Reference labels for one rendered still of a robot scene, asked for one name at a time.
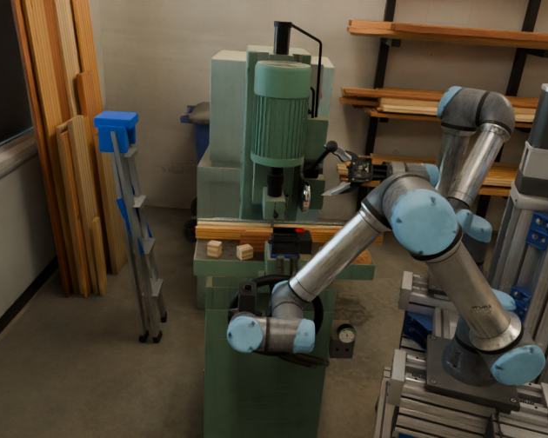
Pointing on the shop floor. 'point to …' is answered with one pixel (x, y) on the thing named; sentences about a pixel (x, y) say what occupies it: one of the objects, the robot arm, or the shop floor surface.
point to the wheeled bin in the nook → (200, 119)
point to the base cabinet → (260, 387)
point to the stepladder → (119, 142)
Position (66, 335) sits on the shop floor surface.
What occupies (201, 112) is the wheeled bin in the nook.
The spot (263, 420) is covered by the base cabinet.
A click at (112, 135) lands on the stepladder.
